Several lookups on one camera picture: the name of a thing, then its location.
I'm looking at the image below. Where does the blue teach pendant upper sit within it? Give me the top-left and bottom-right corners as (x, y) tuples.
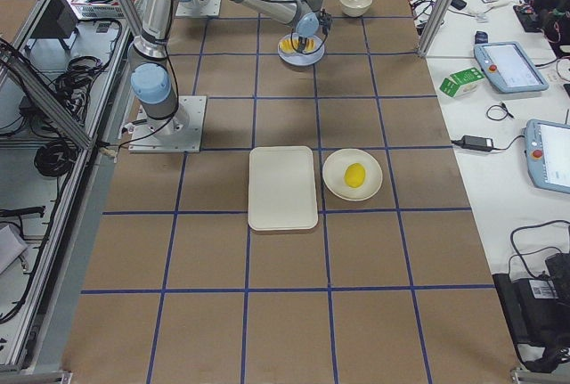
(473, 41), (549, 94)

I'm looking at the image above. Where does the blue teach pendant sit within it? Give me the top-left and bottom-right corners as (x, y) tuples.
(473, 41), (549, 94)
(524, 119), (569, 193)

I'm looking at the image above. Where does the white plate with lemon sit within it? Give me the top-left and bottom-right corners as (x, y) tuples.
(322, 149), (383, 201)

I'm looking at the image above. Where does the white bowl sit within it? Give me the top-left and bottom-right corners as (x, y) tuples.
(339, 0), (373, 18)

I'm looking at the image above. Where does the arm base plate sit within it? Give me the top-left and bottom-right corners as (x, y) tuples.
(175, 0), (221, 19)
(127, 95), (207, 153)

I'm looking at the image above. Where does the blue teach pendant lower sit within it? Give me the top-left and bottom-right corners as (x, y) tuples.
(524, 119), (569, 193)

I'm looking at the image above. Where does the yellow lemon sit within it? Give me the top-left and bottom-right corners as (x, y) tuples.
(344, 162), (366, 189)

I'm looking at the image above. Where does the ridged yellow bread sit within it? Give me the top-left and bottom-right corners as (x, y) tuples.
(278, 33), (318, 54)

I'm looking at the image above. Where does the green white box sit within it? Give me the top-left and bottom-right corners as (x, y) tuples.
(439, 67), (485, 98)

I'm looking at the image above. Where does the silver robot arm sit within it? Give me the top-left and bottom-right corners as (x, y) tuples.
(128, 0), (331, 142)

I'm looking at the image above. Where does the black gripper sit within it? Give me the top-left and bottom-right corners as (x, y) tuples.
(289, 12), (320, 53)

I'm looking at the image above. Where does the white rectangular tray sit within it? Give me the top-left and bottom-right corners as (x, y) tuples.
(248, 146), (318, 232)

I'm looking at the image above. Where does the blue plate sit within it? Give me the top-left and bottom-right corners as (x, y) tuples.
(277, 33), (325, 67)

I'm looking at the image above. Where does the black power adapter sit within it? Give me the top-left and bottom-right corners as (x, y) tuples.
(461, 135), (494, 152)

